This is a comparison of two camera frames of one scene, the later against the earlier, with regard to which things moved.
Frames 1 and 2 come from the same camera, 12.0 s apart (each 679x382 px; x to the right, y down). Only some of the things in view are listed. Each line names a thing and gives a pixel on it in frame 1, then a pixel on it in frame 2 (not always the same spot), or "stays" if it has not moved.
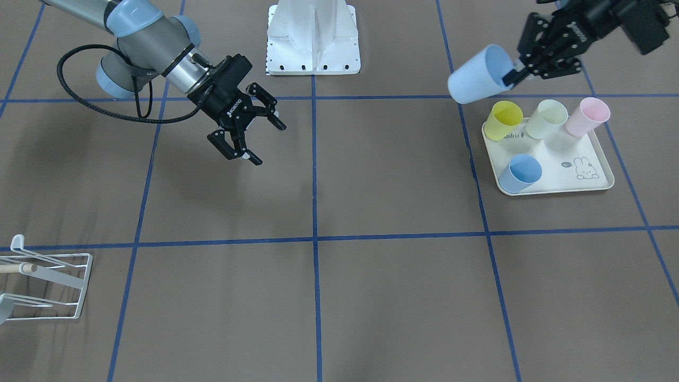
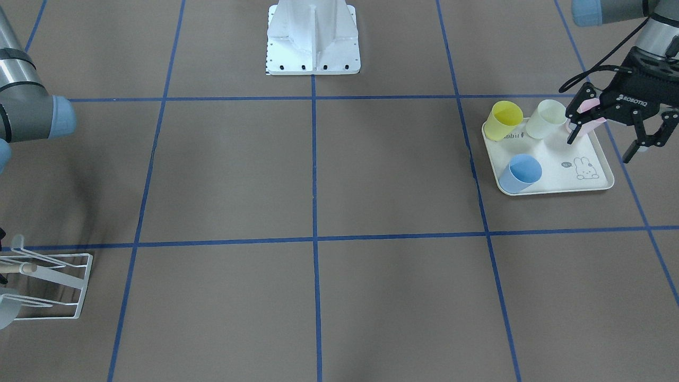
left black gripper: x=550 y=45 -> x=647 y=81
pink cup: x=590 y=113 stays
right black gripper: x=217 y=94 -> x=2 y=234
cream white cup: x=549 y=115 stays
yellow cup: x=504 y=116 stays
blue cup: x=522 y=171 stays
